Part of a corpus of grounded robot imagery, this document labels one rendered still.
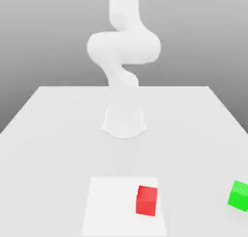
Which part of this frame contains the small red cube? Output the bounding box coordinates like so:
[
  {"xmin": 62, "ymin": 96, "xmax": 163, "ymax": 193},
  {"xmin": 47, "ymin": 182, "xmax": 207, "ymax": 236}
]
[{"xmin": 135, "ymin": 185, "xmax": 158, "ymax": 217}]

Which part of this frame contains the small green cube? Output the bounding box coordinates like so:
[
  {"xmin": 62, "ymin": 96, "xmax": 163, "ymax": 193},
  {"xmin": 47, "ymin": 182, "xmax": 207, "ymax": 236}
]
[{"xmin": 227, "ymin": 180, "xmax": 248, "ymax": 213}]

